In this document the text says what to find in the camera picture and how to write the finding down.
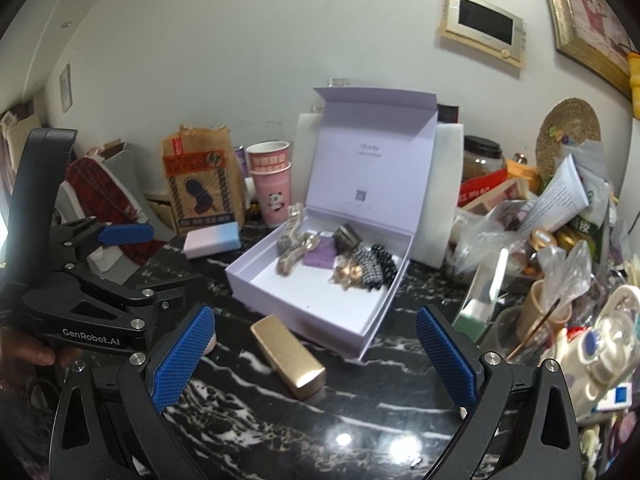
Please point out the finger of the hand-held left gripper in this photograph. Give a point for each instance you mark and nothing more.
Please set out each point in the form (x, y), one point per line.
(125, 234)
(160, 292)

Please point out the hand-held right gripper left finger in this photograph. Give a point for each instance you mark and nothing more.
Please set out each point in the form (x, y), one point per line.
(182, 357)

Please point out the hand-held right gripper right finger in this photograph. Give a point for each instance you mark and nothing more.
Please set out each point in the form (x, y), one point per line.
(445, 357)

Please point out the black beaded scrunchie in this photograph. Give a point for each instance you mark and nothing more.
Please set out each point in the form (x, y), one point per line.
(385, 265)

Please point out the lavender gift box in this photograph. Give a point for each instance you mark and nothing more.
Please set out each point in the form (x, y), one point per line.
(370, 160)

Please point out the person's left hand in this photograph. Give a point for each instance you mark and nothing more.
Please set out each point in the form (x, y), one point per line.
(30, 355)

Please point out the pink round compact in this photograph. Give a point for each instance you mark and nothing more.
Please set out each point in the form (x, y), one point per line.
(211, 344)

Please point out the green silicone brush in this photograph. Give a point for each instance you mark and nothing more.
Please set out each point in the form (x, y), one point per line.
(472, 322)

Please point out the red plaid scarf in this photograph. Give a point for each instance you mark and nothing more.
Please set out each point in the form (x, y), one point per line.
(105, 190)

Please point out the pink and blue gradient box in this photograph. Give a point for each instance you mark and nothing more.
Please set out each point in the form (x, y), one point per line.
(212, 240)

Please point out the cardboard box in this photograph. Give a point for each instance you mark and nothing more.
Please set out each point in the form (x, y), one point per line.
(107, 149)

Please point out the brown printed paper bag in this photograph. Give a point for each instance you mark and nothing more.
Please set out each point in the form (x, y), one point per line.
(202, 185)

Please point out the beige cup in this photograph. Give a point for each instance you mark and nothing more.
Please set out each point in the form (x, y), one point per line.
(537, 307)

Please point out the gold rectangular box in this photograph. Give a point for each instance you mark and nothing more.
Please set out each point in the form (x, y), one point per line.
(290, 355)

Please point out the clear plastic bag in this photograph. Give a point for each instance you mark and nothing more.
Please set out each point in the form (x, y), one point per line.
(482, 237)

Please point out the gold flower hair clip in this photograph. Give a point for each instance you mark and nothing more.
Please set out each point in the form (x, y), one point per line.
(347, 274)

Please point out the purple can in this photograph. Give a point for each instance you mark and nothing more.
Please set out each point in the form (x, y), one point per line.
(241, 160)

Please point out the pink paper cup panda print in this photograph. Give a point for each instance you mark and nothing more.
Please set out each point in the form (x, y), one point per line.
(272, 200)

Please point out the white teapot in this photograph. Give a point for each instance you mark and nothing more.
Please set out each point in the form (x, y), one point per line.
(600, 350)

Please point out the white foam sheet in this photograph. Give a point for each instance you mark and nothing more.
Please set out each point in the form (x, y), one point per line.
(442, 200)

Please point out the small purple box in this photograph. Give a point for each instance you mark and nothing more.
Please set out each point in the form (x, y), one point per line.
(320, 257)

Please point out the pink paper cup red print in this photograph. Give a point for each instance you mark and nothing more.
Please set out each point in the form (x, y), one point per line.
(270, 154)

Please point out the red box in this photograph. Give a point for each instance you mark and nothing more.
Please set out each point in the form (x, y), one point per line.
(480, 187)

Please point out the white paper leaflet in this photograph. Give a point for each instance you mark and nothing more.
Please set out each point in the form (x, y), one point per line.
(557, 195)

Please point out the green package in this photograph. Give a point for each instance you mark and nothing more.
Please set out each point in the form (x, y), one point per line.
(592, 225)

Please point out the orange packet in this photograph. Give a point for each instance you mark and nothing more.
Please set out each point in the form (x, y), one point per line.
(522, 169)

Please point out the glass jar black lid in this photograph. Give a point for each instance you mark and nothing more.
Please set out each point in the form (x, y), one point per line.
(482, 155)

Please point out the dark brown box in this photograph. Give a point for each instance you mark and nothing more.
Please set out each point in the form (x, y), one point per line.
(447, 114)

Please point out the woven straw fan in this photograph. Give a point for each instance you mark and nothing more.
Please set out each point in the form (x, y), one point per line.
(570, 127)

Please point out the clear plastic container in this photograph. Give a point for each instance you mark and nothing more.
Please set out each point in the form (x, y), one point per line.
(340, 82)

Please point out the yellow object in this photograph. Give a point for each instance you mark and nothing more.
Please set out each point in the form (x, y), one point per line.
(634, 85)

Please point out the gold framed picture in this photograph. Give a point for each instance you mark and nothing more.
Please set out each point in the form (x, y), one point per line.
(590, 15)

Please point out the small wall picture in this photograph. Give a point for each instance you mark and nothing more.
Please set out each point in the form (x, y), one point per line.
(65, 87)

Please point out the wall intercom panel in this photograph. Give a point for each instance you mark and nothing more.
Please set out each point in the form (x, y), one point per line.
(485, 25)

